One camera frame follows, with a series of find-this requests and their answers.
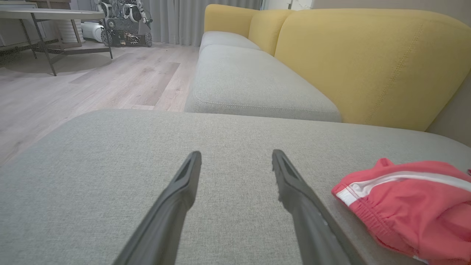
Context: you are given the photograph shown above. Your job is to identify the grey curtain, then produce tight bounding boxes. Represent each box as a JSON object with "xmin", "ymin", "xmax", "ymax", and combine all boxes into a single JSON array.
[{"xmin": 142, "ymin": 0, "xmax": 264, "ymax": 47}]

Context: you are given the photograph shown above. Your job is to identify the yellow sofa back cushion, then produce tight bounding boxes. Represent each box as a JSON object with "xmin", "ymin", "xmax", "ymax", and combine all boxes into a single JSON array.
[
  {"xmin": 248, "ymin": 9, "xmax": 295, "ymax": 57},
  {"xmin": 204, "ymin": 4, "xmax": 260, "ymax": 39},
  {"xmin": 274, "ymin": 8, "xmax": 471, "ymax": 132}
]

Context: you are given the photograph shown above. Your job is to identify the white sideboard green shelves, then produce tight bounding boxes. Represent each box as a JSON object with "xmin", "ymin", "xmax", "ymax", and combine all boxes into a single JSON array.
[{"xmin": 0, "ymin": 0, "xmax": 70, "ymax": 48}]

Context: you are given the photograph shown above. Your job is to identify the grey table with metal legs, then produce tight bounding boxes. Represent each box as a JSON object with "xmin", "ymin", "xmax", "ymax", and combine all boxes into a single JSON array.
[{"xmin": 0, "ymin": 8, "xmax": 114, "ymax": 77}]

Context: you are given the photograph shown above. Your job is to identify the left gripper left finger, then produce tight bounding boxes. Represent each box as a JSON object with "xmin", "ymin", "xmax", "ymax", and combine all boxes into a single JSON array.
[{"xmin": 112, "ymin": 151, "xmax": 202, "ymax": 265}]

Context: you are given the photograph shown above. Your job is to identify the white round appliance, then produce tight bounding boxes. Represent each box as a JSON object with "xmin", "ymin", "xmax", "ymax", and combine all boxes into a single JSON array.
[{"xmin": 81, "ymin": 21, "xmax": 106, "ymax": 43}]

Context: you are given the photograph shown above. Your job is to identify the white ribbed cylinder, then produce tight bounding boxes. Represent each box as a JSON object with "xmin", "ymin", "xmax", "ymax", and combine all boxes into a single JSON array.
[{"xmin": 55, "ymin": 18, "xmax": 86, "ymax": 44}]

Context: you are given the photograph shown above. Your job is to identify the black wheeled robot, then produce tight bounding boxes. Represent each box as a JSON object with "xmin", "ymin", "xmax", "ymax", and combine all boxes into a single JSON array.
[{"xmin": 94, "ymin": 0, "xmax": 153, "ymax": 48}]

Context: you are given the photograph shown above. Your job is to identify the red shorts white stripe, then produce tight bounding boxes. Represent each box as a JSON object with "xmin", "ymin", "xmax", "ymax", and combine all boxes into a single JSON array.
[{"xmin": 331, "ymin": 158, "xmax": 471, "ymax": 265}]

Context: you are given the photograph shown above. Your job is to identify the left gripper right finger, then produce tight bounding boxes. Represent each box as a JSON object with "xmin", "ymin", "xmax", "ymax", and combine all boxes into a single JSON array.
[{"xmin": 272, "ymin": 149, "xmax": 366, "ymax": 265}]

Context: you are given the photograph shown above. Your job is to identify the grey sofa seat cushion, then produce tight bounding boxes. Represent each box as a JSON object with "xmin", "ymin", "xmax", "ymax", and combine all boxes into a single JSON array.
[
  {"xmin": 184, "ymin": 44, "xmax": 343, "ymax": 123},
  {"xmin": 199, "ymin": 31, "xmax": 262, "ymax": 53}
]

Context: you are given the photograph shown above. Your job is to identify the large grey sofa chaise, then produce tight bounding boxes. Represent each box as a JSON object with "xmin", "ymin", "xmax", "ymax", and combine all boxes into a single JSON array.
[{"xmin": 0, "ymin": 109, "xmax": 471, "ymax": 265}]

